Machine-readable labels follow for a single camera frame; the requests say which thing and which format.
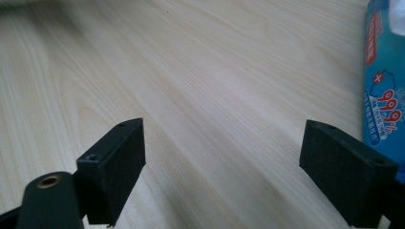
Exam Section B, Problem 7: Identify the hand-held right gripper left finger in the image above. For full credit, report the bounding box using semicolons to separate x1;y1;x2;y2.
75;117;147;227

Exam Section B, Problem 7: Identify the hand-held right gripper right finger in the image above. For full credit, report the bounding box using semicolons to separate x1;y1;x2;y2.
298;119;399;228

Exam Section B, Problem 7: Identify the blue wet wipes pack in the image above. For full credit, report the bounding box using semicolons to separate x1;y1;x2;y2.
362;0;405;184

